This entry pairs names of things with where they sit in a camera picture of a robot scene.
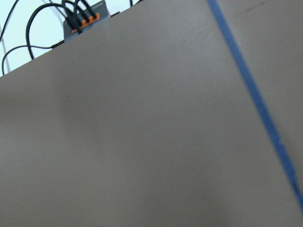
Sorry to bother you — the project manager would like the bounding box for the lower orange connector board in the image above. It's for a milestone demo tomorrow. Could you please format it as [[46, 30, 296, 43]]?
[[63, 0, 110, 42]]

